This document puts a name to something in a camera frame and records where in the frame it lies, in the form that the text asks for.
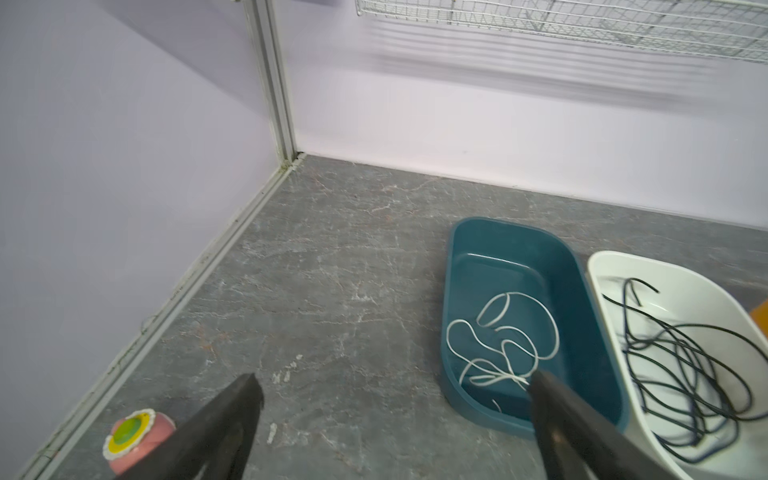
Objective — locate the pink toy figure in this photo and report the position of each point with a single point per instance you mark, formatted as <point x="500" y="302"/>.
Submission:
<point x="133" y="437"/>

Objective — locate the yellow plastic bin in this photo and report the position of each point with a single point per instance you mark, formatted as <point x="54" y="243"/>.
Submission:
<point x="759" y="315"/>

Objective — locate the teal plastic bin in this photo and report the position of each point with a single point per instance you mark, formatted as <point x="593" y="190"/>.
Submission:
<point x="516" y="301"/>

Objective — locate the long white wire basket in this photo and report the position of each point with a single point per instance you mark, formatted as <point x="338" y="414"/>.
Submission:
<point x="734" y="30"/>

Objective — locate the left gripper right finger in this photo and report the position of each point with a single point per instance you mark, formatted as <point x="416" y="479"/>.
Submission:
<point x="576" y="442"/>

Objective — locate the white plastic bin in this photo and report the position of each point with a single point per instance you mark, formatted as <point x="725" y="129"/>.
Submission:
<point x="694" y="365"/>

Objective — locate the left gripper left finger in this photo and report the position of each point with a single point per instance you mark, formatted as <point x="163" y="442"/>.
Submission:
<point x="214" y="444"/>

